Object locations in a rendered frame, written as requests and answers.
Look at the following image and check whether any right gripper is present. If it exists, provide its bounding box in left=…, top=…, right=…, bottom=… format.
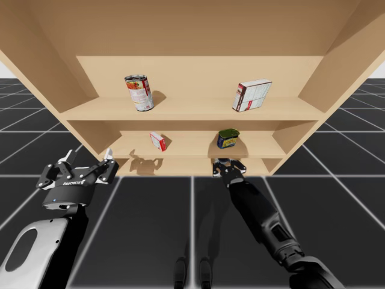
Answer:
left=212, top=158, right=248, bottom=188

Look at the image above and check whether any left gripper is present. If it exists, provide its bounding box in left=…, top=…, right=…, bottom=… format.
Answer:
left=36, top=147, right=119, bottom=211

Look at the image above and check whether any green and blue rectangular can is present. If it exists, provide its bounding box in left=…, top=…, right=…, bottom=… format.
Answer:
left=217, top=128, right=241, bottom=150

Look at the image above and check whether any red and white can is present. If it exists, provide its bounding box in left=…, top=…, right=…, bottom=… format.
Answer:
left=124, top=75, right=155, bottom=113

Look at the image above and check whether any pale wooden shelf unit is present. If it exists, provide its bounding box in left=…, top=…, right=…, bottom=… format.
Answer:
left=0, top=0, right=385, bottom=177

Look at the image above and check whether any red and white carton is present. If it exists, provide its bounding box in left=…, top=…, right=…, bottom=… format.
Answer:
left=232, top=78, right=273, bottom=113

